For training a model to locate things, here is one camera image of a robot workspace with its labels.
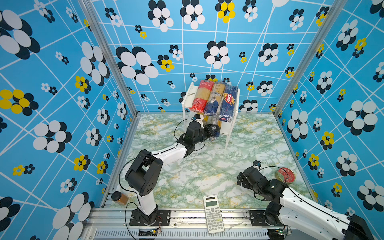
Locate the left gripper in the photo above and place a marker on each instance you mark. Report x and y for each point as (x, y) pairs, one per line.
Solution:
(209, 132)

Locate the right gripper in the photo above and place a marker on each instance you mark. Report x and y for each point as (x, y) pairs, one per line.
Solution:
(244, 181)

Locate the clear grey spaghetti bag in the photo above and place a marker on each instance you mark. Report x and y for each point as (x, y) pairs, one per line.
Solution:
(216, 127)

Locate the blue clear spaghetti bag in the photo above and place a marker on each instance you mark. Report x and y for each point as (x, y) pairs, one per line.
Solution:
(215, 99)

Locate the blue Barilla pasta box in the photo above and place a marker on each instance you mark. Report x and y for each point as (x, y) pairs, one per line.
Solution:
(228, 104)

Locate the red spaghetti bag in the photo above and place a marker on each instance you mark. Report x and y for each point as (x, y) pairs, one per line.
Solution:
(202, 95)

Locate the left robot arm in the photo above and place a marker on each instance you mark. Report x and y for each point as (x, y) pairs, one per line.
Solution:
(143, 174)

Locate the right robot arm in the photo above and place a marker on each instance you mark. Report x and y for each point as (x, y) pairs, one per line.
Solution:
(287, 207)

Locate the white two-tier shelf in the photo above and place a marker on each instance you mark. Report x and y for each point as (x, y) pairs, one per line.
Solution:
(226, 128)

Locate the white calculator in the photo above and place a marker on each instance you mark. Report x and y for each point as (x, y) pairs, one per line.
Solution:
(213, 214)

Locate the brown spice jar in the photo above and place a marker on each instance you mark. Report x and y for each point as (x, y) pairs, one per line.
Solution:
(120, 198)

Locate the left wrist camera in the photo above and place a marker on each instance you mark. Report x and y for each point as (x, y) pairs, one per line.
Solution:
(198, 118)

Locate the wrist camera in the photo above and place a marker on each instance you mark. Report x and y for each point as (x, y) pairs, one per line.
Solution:
(257, 164)
(198, 118)

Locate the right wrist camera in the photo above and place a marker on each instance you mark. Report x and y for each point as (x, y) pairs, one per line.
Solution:
(257, 164)

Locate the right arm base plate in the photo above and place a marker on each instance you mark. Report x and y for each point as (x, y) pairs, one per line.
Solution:
(259, 218)

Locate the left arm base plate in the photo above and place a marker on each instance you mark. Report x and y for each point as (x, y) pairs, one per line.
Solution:
(157, 218)

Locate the aluminium front rail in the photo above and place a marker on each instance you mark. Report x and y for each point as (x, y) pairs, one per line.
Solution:
(192, 224)

